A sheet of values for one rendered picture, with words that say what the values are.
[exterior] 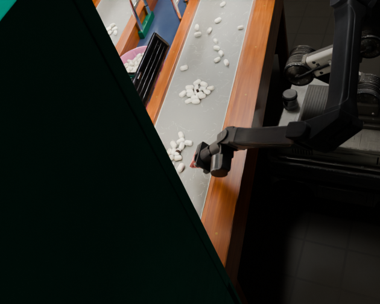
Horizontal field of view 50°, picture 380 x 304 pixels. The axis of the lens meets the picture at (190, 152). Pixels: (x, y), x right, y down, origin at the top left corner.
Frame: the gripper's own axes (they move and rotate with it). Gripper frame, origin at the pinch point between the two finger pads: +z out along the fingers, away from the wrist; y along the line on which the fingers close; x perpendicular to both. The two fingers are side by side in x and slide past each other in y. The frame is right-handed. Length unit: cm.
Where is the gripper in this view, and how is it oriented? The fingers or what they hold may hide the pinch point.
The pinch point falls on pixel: (192, 166)
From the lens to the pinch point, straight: 150.4
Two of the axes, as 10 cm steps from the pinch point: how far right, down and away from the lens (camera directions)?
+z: -5.5, 3.8, 7.5
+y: -2.3, 7.9, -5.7
